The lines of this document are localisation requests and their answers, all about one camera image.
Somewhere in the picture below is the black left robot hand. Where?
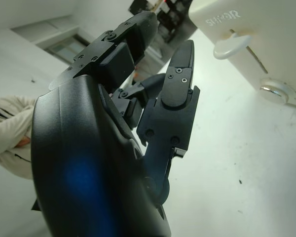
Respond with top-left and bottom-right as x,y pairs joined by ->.
31,11 -> 201,237

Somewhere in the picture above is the cream white two-slot toaster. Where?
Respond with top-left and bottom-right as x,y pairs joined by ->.
188,0 -> 296,111

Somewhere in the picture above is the person in cream jacket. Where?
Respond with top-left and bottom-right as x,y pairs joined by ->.
0,95 -> 37,180

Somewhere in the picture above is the grey framed window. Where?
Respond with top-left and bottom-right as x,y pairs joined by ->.
11,16 -> 91,67

